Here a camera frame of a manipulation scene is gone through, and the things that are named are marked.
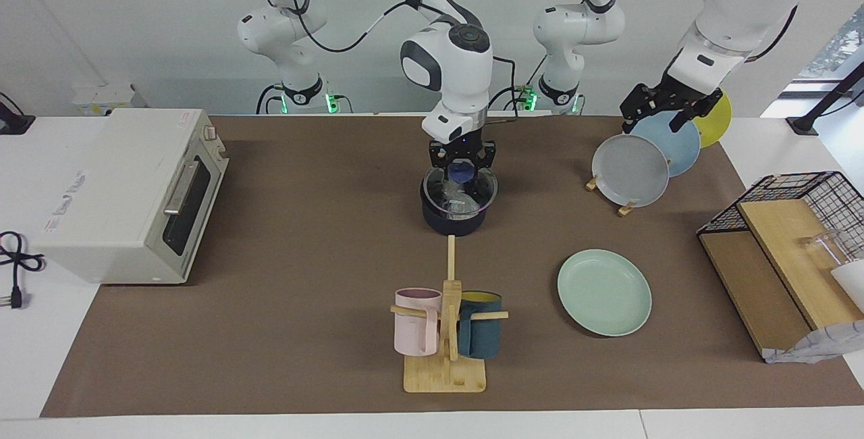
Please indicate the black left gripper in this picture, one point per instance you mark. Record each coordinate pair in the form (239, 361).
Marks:
(675, 96)

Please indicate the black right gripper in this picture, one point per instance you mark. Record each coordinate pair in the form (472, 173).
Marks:
(462, 152)

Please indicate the glass lid with blue knob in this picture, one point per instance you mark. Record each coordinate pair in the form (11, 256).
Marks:
(466, 208)

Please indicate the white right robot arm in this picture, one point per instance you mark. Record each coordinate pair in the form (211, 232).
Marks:
(459, 67)

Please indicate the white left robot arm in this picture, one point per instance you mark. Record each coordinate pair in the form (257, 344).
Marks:
(742, 7)

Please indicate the light blue plate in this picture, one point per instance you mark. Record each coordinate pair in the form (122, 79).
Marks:
(678, 148)

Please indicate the grey plate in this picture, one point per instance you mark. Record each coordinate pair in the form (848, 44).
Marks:
(631, 172)

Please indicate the yellow plate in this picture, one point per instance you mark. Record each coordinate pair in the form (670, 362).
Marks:
(717, 125)

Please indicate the wooden plate rack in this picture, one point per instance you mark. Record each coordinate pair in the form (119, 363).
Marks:
(626, 209)

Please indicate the light green plate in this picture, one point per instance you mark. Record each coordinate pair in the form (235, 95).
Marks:
(604, 294)

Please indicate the dark blue saucepan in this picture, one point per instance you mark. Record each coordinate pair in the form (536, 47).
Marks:
(455, 226)

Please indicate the pink mug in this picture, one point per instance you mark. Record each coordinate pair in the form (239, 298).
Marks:
(415, 324)

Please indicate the dark teal mug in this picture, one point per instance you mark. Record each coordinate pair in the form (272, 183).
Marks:
(482, 331)

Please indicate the black stand with clamp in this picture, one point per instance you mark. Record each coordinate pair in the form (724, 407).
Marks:
(827, 98)

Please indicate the wooden shelf rack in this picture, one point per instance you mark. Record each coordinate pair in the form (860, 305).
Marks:
(756, 283)

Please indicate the wooden mug rack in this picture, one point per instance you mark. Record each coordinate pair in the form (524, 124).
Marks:
(445, 375)

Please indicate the clear glass cup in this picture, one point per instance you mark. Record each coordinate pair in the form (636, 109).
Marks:
(823, 244)

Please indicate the brown table mat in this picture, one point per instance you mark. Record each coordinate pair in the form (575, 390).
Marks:
(324, 344)

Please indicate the white cup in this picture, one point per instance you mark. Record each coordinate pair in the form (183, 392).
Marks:
(852, 280)

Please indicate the white patterned plastic bag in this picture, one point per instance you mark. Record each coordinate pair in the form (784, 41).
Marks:
(817, 344)

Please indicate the white toaster oven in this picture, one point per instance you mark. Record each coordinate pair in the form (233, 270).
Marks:
(115, 196)

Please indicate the white wall box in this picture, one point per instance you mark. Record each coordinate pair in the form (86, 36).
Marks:
(101, 98)

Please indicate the black mount base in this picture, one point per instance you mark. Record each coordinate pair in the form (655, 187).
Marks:
(13, 121)

